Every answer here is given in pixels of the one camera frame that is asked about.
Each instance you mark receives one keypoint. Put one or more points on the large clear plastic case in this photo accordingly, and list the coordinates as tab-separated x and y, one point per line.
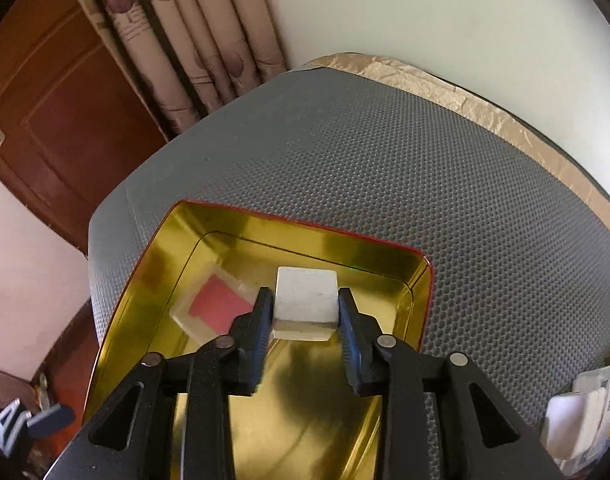
585	382

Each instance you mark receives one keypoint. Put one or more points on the white power adapter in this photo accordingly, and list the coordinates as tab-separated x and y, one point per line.
571	423

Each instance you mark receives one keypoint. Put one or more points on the red gold tin box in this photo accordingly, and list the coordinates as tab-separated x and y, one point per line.
205	265

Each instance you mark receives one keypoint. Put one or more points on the gold satin tablecloth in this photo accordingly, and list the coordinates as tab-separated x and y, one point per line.
548	156

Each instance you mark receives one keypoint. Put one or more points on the clear case red insert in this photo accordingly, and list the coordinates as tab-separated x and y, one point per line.
209	302

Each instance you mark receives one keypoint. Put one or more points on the grey honeycomb mat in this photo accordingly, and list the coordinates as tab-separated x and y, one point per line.
521	265

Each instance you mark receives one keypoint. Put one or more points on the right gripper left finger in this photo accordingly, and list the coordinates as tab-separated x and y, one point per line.
130	435

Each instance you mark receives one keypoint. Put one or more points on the patterned beige curtain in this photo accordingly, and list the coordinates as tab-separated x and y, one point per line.
186	59

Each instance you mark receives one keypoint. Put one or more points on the white zigzag pattern box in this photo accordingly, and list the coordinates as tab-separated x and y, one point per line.
305	304

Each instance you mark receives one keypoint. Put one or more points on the brown wooden door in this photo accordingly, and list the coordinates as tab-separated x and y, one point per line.
71	127

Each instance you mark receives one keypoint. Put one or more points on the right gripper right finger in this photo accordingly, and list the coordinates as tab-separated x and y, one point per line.
480	435

